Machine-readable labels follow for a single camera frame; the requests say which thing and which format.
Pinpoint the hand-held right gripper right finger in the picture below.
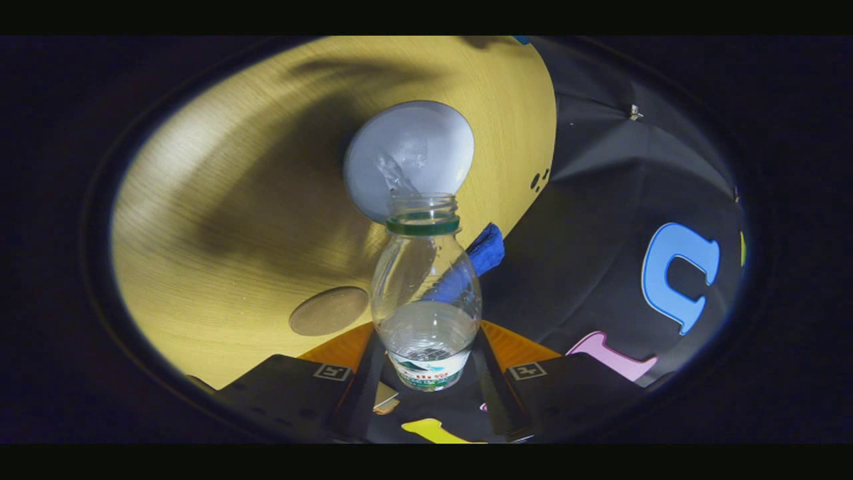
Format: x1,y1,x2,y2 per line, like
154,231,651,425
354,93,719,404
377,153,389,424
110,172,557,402
470,320,647,442

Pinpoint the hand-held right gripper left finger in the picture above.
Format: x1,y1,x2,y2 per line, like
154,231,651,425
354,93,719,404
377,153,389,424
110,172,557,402
213,322,389,444

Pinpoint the brown cork coaster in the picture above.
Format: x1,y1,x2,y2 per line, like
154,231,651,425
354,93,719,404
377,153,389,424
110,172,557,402
289,286,371,337

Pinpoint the clear plastic water bottle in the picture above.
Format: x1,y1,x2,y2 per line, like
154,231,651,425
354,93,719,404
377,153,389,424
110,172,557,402
370,193,483,392

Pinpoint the white teacup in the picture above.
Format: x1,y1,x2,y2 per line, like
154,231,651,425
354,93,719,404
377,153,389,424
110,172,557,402
343,100,475,224

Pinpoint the blue towel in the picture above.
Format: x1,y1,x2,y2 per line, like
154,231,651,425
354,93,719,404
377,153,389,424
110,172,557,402
426,223,506,301

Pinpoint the black backdrop cloth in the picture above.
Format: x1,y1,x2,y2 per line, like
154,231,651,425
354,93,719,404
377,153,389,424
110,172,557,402
367,37,747,444

